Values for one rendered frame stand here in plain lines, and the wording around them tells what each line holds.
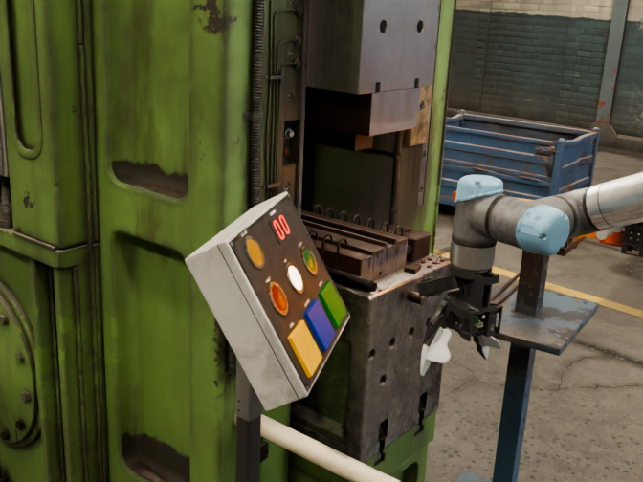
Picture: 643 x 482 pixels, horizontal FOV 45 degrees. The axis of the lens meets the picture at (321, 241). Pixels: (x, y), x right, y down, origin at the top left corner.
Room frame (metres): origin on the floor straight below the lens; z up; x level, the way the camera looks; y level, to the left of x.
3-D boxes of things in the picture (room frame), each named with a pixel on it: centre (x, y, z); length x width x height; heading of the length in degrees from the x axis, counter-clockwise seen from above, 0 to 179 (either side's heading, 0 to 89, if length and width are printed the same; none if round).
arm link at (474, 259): (1.25, -0.26, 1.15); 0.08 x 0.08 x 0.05
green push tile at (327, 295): (1.35, -0.02, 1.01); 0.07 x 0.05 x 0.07; 167
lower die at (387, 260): (1.90, 0.01, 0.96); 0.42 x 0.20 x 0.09; 52
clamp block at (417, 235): (1.95, -0.22, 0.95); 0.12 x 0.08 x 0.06; 52
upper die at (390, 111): (1.90, 0.01, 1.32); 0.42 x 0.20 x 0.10; 52
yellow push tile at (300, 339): (1.15, 0.02, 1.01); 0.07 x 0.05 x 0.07; 167
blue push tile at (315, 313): (1.25, 0.00, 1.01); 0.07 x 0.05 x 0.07; 167
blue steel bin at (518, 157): (5.80, -1.35, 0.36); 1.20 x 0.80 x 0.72; 53
